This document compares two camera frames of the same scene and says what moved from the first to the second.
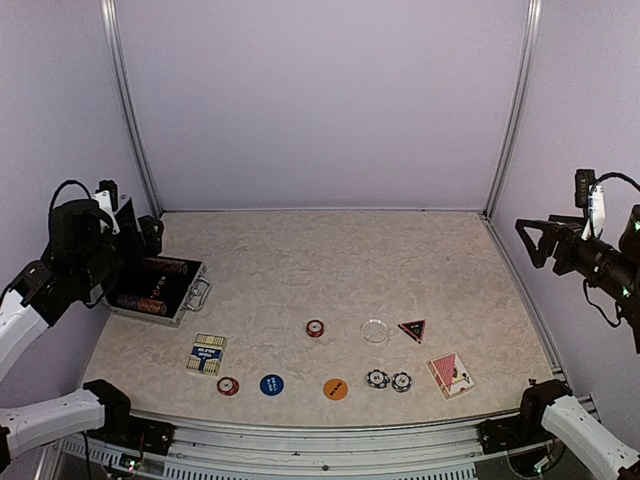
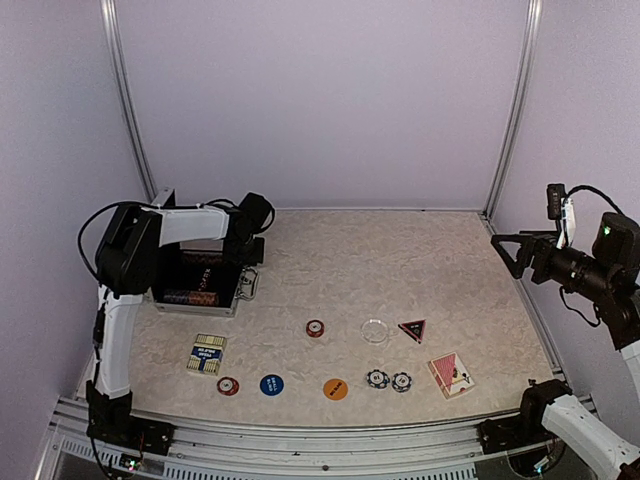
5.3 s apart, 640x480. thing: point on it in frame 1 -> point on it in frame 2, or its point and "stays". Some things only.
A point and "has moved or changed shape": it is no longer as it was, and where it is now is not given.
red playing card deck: (450, 374) stays
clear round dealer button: (374, 330) stays
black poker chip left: (378, 379) stays
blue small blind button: (272, 385) stays
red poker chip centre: (315, 328) stays
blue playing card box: (206, 355) stays
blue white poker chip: (401, 382) stays
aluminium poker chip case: (160, 289) has moved or changed shape
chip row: (138, 303) -> (190, 297)
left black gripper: (136, 251) -> (259, 256)
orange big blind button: (335, 389) stays
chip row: (165, 265) -> (202, 257)
